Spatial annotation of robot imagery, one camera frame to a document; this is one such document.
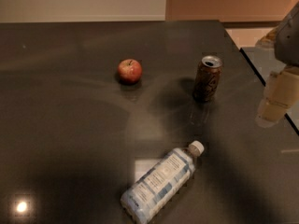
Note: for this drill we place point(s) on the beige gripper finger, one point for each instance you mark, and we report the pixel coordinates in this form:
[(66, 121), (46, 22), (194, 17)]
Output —
[(281, 92), (268, 40)]

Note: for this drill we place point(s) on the red apple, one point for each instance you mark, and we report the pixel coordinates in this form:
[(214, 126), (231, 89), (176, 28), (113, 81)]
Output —
[(129, 71)]

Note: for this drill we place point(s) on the clear plastic water bottle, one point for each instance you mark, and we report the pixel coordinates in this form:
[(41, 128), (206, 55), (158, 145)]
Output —
[(151, 192)]

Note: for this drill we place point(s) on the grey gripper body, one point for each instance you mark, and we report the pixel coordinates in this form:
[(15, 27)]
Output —
[(288, 44)]

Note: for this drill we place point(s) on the orange soda can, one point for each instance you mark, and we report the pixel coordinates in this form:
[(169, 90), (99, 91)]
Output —
[(207, 78)]

